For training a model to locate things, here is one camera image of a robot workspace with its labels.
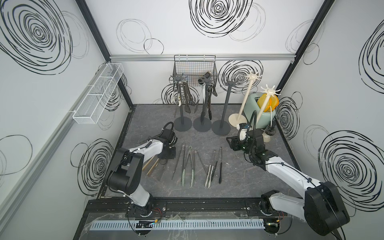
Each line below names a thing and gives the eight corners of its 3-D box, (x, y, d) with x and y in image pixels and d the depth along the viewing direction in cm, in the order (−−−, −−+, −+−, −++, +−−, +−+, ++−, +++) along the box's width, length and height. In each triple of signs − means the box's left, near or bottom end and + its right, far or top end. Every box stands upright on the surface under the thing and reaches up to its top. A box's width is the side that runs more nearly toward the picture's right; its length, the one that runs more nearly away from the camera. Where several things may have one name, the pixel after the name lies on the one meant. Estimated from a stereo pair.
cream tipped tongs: (204, 186, 82) (204, 185, 80) (209, 166, 90) (209, 164, 88) (209, 188, 82) (210, 186, 80) (214, 167, 89) (214, 165, 87)
